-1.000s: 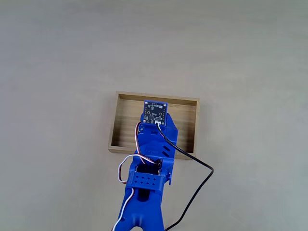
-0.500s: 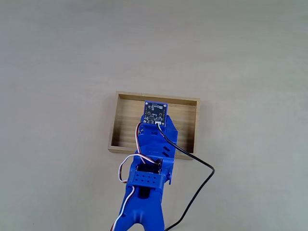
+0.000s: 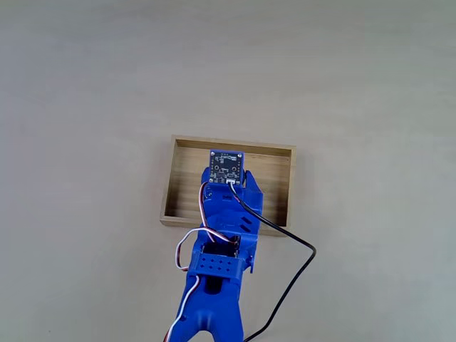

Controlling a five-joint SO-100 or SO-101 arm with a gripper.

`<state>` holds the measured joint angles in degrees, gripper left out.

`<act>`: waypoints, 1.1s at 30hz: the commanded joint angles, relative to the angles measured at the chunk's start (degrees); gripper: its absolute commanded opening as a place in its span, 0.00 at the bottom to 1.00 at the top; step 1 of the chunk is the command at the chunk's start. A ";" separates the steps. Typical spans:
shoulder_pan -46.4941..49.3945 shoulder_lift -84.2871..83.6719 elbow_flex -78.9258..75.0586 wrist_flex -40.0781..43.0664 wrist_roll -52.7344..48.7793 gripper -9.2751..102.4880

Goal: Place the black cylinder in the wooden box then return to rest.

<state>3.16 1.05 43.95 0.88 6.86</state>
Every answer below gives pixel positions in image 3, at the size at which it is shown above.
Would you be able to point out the wooden box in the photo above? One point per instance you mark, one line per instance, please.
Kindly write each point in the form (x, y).
(181, 185)

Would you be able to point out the camera circuit board, blue mount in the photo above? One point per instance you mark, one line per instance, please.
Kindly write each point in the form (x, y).
(226, 166)

